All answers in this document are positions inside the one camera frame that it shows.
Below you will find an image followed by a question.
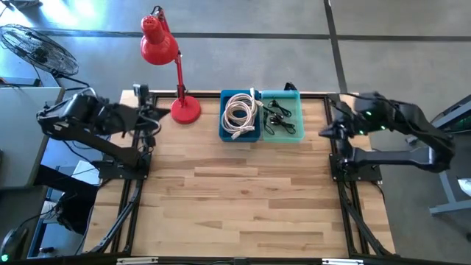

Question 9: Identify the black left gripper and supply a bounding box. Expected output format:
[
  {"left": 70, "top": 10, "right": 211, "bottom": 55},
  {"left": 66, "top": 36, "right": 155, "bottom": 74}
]
[{"left": 122, "top": 83, "right": 171, "bottom": 141}]

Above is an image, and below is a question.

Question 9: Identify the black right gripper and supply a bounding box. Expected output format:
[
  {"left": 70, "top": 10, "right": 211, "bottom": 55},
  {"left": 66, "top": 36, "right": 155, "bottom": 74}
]
[{"left": 318, "top": 106, "right": 364, "bottom": 158}]

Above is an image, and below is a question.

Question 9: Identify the black cable tie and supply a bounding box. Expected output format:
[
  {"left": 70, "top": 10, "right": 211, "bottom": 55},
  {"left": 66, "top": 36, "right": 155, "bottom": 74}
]
[{"left": 269, "top": 114, "right": 297, "bottom": 135}]

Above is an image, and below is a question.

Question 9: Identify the teal plastic bin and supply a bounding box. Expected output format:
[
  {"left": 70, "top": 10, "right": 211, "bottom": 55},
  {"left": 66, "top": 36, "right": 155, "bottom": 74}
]
[{"left": 261, "top": 89, "right": 305, "bottom": 144}]

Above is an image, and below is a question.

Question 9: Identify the red desk lamp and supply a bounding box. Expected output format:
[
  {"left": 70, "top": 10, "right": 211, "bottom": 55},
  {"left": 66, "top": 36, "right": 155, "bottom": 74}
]
[{"left": 139, "top": 5, "right": 202, "bottom": 125}]

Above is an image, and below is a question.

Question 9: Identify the blue plastic bin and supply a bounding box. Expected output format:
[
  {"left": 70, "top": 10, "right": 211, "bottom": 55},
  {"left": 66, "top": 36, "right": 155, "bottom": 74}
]
[{"left": 219, "top": 89, "right": 261, "bottom": 143}]

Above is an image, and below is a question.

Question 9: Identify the black floor fan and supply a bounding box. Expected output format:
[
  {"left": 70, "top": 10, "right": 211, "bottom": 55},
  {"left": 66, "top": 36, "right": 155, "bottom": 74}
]
[{"left": 0, "top": 23, "right": 91, "bottom": 91}]

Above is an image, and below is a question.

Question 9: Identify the grey side table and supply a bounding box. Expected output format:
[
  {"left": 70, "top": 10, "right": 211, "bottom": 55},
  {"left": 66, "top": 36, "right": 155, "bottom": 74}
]
[{"left": 0, "top": 85, "right": 66, "bottom": 191}]

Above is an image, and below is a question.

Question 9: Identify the blue-grey metal table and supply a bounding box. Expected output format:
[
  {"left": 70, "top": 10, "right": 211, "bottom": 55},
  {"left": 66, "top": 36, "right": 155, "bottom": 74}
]
[{"left": 428, "top": 93, "right": 471, "bottom": 216}]

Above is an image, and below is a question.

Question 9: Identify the black desk device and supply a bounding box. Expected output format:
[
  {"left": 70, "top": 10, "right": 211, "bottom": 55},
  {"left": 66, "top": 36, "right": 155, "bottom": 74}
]
[{"left": 0, "top": 227, "right": 29, "bottom": 263}]

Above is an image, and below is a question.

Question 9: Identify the black aluminium rig frame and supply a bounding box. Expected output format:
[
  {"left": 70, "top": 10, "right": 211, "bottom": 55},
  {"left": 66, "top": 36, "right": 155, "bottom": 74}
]
[{"left": 88, "top": 91, "right": 397, "bottom": 258}]

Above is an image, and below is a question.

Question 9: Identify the silver metal bracket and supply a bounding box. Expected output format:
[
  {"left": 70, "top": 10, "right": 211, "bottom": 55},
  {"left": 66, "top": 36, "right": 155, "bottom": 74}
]
[
  {"left": 322, "top": 258, "right": 365, "bottom": 265},
  {"left": 116, "top": 257, "right": 160, "bottom": 265}
]

